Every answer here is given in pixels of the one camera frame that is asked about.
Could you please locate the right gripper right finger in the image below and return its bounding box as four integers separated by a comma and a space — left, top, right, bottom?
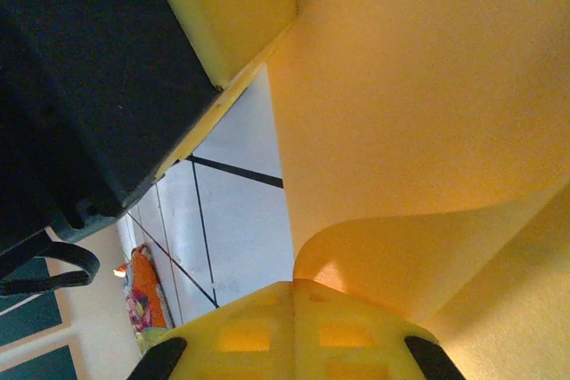
292, 279, 467, 380

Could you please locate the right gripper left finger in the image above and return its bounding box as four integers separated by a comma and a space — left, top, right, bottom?
127, 279, 296, 380

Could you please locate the yellow paper sheet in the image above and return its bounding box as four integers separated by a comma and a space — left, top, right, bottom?
265, 0, 570, 380

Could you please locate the colourful snack bag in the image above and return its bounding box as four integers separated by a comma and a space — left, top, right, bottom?
116, 244, 175, 344

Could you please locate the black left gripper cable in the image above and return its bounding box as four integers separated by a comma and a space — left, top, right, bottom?
0, 237, 100, 296

